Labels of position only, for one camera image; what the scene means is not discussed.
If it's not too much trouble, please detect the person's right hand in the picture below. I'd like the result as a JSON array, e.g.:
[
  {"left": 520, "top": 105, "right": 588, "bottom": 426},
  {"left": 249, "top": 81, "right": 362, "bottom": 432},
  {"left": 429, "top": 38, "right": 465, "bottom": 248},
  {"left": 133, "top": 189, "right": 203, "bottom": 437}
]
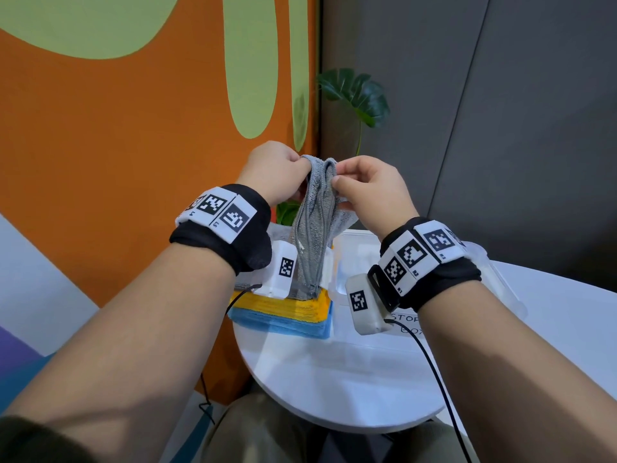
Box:
[{"left": 331, "top": 155, "right": 420, "bottom": 242}]

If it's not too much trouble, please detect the person's left hand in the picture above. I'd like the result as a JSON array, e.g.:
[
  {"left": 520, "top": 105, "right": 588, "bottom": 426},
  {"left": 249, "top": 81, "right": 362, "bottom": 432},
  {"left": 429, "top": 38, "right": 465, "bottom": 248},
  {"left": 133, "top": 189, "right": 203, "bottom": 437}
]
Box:
[{"left": 236, "top": 141, "right": 313, "bottom": 208}]

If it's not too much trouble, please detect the clear plastic storage box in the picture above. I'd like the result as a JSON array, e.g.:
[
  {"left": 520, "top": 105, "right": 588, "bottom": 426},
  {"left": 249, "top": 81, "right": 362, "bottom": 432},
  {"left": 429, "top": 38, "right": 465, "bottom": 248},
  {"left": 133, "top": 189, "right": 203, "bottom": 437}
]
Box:
[{"left": 329, "top": 228, "right": 529, "bottom": 352}]

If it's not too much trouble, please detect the person's left forearm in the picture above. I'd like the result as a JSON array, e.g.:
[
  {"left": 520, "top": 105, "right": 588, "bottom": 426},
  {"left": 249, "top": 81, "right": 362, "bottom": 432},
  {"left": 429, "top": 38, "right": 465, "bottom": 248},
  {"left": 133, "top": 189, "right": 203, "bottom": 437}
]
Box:
[{"left": 0, "top": 243, "right": 237, "bottom": 463}]

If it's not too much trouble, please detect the person's right forearm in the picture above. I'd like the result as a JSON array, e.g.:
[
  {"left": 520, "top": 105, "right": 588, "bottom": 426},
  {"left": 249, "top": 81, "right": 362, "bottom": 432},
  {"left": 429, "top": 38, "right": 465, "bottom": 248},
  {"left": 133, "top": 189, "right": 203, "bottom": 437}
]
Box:
[{"left": 416, "top": 282, "right": 617, "bottom": 463}]

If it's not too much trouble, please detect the person's right leg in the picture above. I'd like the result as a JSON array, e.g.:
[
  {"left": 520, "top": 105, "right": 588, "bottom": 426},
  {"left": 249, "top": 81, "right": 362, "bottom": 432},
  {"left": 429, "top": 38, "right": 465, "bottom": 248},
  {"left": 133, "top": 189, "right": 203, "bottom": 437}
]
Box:
[{"left": 395, "top": 421, "right": 478, "bottom": 463}]

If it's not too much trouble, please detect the person's leg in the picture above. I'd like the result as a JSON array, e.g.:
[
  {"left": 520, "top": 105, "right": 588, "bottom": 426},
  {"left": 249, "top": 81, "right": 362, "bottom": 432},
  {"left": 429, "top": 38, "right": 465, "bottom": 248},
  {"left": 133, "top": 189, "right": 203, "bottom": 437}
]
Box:
[
  {"left": 395, "top": 421, "right": 478, "bottom": 463},
  {"left": 200, "top": 395, "right": 309, "bottom": 463}
]

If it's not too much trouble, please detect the person's left leg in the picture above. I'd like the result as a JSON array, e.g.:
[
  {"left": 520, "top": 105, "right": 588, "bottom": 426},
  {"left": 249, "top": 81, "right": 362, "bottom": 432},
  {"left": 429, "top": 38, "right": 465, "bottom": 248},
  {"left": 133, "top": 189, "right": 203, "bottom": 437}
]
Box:
[{"left": 200, "top": 395, "right": 309, "bottom": 463}]

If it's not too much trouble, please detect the black left wristband with markers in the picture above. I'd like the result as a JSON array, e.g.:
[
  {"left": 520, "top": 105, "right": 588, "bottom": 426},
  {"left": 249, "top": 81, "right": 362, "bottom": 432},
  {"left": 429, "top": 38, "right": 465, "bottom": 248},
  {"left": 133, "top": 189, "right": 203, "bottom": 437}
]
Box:
[{"left": 169, "top": 183, "right": 273, "bottom": 277}]

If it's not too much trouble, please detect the black wristband with markers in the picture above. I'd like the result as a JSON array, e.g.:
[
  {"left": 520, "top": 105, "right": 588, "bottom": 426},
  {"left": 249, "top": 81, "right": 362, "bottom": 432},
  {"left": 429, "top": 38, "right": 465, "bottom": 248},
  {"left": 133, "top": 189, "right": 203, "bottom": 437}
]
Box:
[
  {"left": 169, "top": 183, "right": 273, "bottom": 277},
  {"left": 368, "top": 216, "right": 483, "bottom": 313}
]

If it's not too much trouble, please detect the green leafy plant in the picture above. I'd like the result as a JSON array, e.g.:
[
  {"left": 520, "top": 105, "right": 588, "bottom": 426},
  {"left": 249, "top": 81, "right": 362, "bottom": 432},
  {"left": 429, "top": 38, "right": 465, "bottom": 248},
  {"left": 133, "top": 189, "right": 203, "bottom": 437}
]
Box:
[{"left": 277, "top": 68, "right": 390, "bottom": 226}]

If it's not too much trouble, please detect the black right wristband with markers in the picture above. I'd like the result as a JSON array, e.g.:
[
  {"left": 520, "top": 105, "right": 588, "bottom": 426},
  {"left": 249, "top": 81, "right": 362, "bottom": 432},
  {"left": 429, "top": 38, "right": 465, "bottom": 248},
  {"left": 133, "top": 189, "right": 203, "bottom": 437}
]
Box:
[{"left": 368, "top": 216, "right": 483, "bottom": 313}]

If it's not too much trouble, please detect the dark green shirt sleeve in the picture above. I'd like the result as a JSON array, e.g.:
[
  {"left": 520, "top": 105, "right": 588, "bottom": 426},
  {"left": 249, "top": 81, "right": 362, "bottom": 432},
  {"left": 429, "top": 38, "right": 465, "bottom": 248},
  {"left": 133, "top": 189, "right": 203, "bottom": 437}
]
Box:
[{"left": 0, "top": 417, "right": 97, "bottom": 463}]

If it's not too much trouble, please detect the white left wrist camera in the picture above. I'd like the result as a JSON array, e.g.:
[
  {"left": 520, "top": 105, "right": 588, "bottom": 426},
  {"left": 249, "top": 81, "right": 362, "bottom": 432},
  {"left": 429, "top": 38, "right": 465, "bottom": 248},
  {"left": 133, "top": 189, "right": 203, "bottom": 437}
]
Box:
[{"left": 254, "top": 241, "right": 299, "bottom": 300}]

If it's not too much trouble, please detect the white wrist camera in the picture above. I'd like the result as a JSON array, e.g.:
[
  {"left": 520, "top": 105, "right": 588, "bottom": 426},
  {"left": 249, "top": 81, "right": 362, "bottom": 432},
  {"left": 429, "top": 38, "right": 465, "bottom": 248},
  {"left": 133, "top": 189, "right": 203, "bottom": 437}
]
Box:
[
  {"left": 345, "top": 273, "right": 394, "bottom": 336},
  {"left": 254, "top": 241, "right": 299, "bottom": 300}
]

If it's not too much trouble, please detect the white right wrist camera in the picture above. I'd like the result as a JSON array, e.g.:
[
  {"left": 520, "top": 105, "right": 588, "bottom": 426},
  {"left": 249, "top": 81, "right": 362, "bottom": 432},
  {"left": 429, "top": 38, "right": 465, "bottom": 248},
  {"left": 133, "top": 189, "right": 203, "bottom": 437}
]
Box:
[{"left": 345, "top": 273, "right": 394, "bottom": 336}]

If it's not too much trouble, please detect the black left camera cable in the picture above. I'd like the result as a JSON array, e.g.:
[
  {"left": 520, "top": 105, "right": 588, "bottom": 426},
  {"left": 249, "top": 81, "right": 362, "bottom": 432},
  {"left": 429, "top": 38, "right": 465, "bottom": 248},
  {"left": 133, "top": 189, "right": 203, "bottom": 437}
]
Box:
[{"left": 199, "top": 283, "right": 264, "bottom": 425}]

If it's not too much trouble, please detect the black camera cable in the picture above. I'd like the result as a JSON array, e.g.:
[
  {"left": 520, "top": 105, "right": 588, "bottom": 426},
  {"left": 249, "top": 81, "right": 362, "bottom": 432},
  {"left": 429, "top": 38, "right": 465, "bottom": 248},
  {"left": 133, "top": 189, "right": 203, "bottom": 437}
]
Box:
[
  {"left": 385, "top": 318, "right": 473, "bottom": 463},
  {"left": 199, "top": 283, "right": 264, "bottom": 425}
]

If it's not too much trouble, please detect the black right camera cable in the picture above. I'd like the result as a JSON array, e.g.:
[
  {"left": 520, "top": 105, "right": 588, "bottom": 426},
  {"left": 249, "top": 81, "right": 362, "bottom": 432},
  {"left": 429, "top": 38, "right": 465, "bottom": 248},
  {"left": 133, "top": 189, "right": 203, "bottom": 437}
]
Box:
[{"left": 385, "top": 318, "right": 473, "bottom": 463}]

